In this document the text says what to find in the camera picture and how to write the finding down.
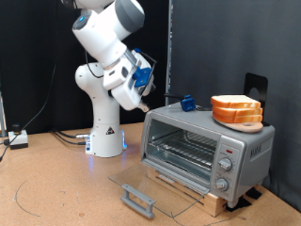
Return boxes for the wooden crate base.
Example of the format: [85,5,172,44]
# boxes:
[146,164,228,218]

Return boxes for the temperature knob of oven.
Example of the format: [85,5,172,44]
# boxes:
[214,177,230,192]

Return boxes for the vertical metal pole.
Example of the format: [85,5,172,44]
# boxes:
[165,0,174,106]

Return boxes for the emergency stop button box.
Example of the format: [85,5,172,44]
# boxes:
[8,123,29,151]

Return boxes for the wire oven rack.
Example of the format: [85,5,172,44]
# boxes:
[147,129,218,172]

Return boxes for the black metal bookend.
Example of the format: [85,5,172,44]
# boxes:
[244,73,271,127]

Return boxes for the silver toaster oven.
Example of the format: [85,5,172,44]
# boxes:
[139,102,277,209]

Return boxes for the metal stand leg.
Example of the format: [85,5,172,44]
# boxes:
[0,89,8,138]

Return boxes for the round wooden board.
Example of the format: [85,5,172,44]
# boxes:
[213,117,264,134]

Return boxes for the long black floor cable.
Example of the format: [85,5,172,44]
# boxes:
[0,63,58,163]

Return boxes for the robot base cables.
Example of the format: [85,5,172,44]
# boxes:
[51,127,92,146]

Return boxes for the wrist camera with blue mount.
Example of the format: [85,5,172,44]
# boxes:
[132,66,152,89]

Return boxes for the black foam pad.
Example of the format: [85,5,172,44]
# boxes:
[246,186,263,201]
[225,196,253,213]

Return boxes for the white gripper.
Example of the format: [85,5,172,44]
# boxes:
[103,48,157,114]

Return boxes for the timer knob of oven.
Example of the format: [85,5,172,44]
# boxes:
[217,156,233,172]

